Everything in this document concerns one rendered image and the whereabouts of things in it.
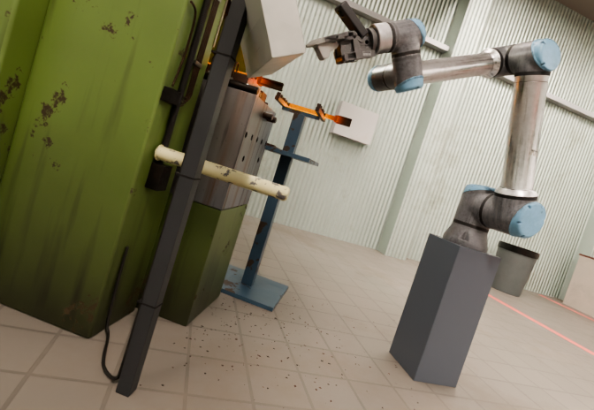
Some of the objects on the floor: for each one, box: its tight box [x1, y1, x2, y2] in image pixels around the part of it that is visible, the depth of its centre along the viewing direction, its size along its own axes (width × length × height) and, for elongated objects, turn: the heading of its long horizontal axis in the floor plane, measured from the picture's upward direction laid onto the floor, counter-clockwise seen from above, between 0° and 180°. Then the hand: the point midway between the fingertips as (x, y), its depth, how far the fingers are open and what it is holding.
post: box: [116, 0, 247, 398], centre depth 97 cm, size 4×4×108 cm
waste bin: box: [491, 240, 540, 297], centre depth 467 cm, size 45×46×58 cm
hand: (309, 42), depth 110 cm, fingers closed
